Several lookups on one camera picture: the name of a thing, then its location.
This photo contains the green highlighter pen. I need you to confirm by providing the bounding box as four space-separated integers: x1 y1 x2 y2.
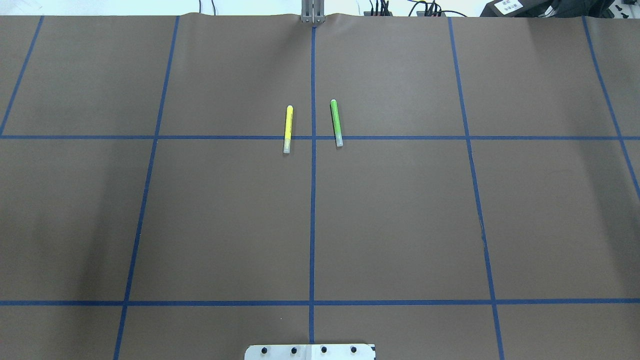
330 99 344 148

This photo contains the yellow highlighter pen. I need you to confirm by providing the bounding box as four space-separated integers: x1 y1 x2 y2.
282 105 294 154

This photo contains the brown paper table mat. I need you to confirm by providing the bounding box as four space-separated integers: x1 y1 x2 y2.
1 13 639 360

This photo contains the orange black usb hub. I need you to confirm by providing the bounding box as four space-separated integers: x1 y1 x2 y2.
363 0 393 17

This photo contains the black power adapter box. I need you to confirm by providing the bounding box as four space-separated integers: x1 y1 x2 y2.
480 0 554 18

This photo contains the grey aluminium frame post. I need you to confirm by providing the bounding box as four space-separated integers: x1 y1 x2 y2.
301 0 325 26

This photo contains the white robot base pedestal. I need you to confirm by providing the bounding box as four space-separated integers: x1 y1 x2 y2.
244 343 377 360

